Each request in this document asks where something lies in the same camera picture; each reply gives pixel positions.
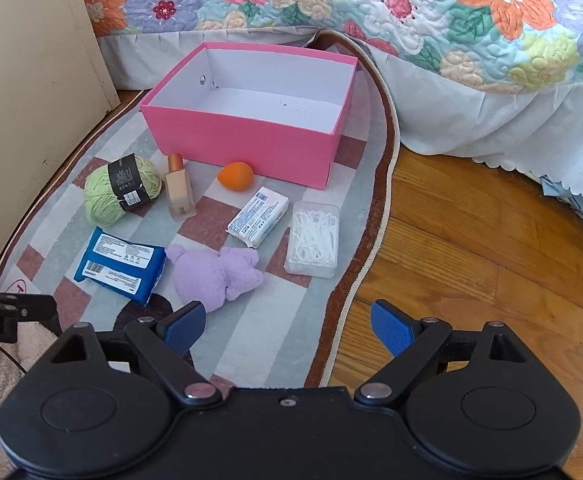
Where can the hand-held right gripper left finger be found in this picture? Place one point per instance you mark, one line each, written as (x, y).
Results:
(186, 324)

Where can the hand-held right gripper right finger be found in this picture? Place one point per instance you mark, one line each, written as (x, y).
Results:
(394, 329)

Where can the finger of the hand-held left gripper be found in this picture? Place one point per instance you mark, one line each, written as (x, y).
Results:
(26, 306)

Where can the purple plush toy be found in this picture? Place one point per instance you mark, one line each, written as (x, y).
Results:
(211, 275)

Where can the blue wet wipes pack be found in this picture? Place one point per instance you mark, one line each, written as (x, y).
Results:
(119, 267)

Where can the white soap bar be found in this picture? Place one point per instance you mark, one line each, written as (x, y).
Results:
(259, 216)

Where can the beige foundation bottle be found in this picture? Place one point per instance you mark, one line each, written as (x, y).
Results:
(177, 192)

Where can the orange makeup sponge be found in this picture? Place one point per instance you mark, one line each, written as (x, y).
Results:
(235, 176)

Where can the pink cardboard box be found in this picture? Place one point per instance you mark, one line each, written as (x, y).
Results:
(251, 135)

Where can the checkered oval rug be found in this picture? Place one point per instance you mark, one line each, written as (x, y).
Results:
(276, 325)

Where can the floral quilted bedspread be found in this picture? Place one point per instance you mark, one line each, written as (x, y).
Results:
(351, 5)

